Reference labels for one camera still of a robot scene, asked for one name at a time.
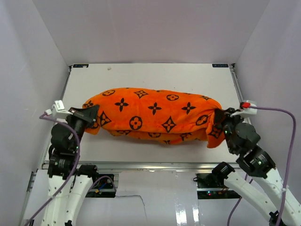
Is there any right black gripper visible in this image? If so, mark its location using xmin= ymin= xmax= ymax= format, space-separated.
xmin=213 ymin=107 xmax=245 ymax=153

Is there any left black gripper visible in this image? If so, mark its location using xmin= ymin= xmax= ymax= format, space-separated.
xmin=65 ymin=104 xmax=99 ymax=150

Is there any orange patterned pillowcase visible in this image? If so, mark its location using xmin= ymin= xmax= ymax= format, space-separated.
xmin=83 ymin=88 xmax=225 ymax=148

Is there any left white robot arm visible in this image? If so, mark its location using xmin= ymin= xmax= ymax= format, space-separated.
xmin=40 ymin=101 xmax=99 ymax=226

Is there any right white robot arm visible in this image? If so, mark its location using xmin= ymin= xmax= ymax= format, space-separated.
xmin=211 ymin=105 xmax=301 ymax=226

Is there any right blue corner label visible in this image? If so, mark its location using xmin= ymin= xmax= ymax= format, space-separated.
xmin=212 ymin=64 xmax=229 ymax=68

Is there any blue corner label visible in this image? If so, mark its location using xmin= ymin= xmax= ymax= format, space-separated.
xmin=72 ymin=64 xmax=89 ymax=68
xmin=212 ymin=64 xmax=229 ymax=68

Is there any left blue corner label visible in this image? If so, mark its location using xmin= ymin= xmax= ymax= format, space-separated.
xmin=72 ymin=64 xmax=89 ymax=68

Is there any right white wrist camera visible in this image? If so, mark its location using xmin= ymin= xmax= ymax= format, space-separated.
xmin=230 ymin=100 xmax=257 ymax=118

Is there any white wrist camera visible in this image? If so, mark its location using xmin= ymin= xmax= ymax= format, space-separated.
xmin=230 ymin=100 xmax=257 ymax=118
xmin=45 ymin=100 xmax=73 ymax=119

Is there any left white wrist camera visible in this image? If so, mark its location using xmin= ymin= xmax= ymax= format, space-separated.
xmin=45 ymin=100 xmax=73 ymax=119

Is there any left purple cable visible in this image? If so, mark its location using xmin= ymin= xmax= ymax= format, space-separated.
xmin=23 ymin=113 xmax=117 ymax=226

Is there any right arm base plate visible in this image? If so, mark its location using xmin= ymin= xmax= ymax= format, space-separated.
xmin=193 ymin=173 xmax=240 ymax=200

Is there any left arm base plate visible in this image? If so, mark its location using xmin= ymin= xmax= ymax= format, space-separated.
xmin=78 ymin=165 xmax=116 ymax=198

